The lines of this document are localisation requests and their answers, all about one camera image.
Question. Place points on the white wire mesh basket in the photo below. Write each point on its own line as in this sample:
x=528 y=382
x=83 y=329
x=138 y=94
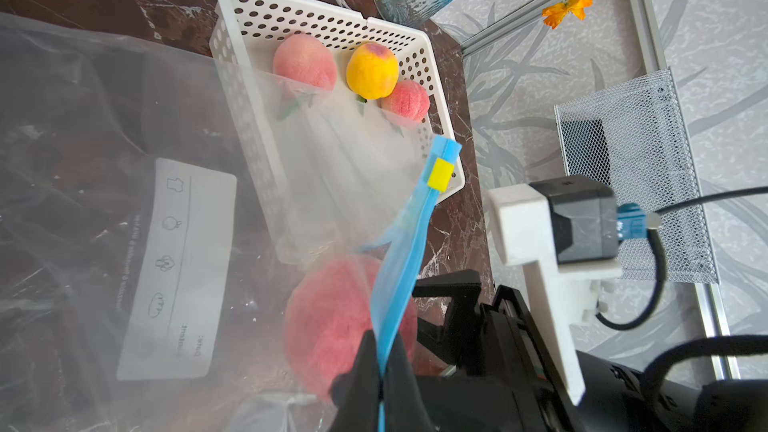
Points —
x=632 y=138

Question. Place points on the pink peach top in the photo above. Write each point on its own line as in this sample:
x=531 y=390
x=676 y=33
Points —
x=303 y=58

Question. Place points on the white plastic fruit basket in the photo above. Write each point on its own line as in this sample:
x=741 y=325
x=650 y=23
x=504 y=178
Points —
x=330 y=171

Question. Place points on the pink peach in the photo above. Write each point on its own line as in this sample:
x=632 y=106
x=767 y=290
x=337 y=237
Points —
x=325 y=318
x=303 y=58
x=408 y=104

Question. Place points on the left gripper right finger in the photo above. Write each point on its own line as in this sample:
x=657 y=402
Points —
x=401 y=407

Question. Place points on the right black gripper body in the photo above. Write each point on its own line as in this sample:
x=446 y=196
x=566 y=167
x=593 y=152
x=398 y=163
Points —
x=505 y=377

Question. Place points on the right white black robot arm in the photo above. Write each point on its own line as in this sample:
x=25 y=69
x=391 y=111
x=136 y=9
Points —
x=614 y=392

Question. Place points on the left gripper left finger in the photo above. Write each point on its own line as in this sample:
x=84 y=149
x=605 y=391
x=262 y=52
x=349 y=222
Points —
x=357 y=394

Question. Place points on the yellow peach right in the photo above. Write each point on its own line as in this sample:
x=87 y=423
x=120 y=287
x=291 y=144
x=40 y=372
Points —
x=372 y=71

